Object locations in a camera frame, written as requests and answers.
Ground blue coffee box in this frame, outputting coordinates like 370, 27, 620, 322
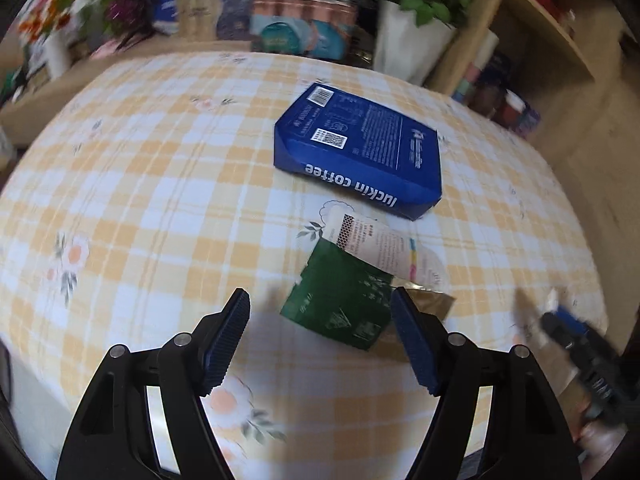
274, 82, 443, 222

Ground stack of pastel cups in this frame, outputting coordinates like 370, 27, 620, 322
452, 30, 501, 106

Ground white printed paper packet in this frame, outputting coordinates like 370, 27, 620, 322
322, 210, 446, 291

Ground orange artificial flowers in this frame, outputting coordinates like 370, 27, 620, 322
20, 0, 76, 38

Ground brown cup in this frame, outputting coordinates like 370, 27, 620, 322
475, 82, 503, 117

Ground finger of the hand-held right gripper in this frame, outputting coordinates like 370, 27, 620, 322
542, 306, 596, 356

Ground blue and gold tissue pack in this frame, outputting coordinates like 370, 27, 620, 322
175, 0, 251, 41

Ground yellow plaid tablecloth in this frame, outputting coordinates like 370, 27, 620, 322
0, 50, 611, 480

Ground gold foil wrapper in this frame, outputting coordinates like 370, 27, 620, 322
395, 285, 457, 321

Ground white flower vase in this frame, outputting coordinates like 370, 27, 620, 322
375, 0, 457, 86

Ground green paper packet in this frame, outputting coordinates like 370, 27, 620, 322
280, 239, 396, 352

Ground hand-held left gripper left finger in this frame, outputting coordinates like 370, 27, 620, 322
56, 287, 251, 480

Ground red cup with white rim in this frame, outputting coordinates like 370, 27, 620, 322
502, 90, 527, 129

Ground white bottle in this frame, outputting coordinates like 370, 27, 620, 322
45, 30, 72, 77

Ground wooden shelf unit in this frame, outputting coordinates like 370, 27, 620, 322
425, 0, 626, 161

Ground small blue box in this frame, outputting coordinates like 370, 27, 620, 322
520, 107, 544, 137

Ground orange and teal tissue pack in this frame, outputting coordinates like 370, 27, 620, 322
250, 0, 357, 58

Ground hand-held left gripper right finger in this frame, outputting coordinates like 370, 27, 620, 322
390, 286, 583, 480

